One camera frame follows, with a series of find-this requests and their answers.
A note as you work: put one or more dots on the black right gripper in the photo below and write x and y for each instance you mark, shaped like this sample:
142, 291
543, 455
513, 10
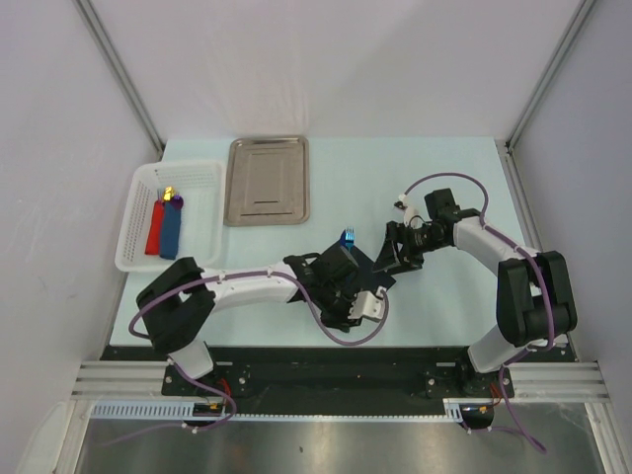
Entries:
390, 258

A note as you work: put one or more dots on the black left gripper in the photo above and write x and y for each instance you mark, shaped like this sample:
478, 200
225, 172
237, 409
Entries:
340, 320

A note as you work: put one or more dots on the black paper napkin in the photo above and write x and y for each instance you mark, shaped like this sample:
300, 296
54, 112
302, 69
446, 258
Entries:
364, 278

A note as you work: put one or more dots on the blue metal fork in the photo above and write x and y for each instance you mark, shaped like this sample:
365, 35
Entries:
348, 239

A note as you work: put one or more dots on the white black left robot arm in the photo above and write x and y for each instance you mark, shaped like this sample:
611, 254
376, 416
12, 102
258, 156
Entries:
173, 308

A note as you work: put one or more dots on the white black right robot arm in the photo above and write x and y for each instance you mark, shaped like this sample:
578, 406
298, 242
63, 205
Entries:
534, 297

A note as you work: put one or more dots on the blue rolled napkin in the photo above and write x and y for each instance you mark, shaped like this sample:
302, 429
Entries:
170, 232

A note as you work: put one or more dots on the red rolled napkin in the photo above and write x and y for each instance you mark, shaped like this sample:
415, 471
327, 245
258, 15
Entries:
152, 246

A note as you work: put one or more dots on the stainless steel tray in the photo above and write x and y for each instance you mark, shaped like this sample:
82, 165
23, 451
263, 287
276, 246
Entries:
267, 182

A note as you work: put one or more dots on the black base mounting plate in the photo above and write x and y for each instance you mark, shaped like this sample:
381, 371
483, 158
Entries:
361, 382

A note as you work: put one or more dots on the white perforated plastic basket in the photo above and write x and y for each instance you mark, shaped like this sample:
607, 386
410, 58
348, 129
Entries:
201, 183

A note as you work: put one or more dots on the gold metal fork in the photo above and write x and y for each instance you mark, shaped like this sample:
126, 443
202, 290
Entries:
168, 194

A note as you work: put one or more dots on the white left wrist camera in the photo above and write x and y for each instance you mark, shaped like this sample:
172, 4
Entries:
368, 305

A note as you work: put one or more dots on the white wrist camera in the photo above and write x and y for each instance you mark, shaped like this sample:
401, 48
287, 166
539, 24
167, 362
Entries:
368, 305
409, 211

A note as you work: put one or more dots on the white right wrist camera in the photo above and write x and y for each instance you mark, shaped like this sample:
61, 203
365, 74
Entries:
409, 211

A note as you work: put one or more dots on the aluminium frame rail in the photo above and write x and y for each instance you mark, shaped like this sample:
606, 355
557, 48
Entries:
119, 380

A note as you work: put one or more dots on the white slotted cable duct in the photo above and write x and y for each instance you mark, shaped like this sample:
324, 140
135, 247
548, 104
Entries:
149, 410

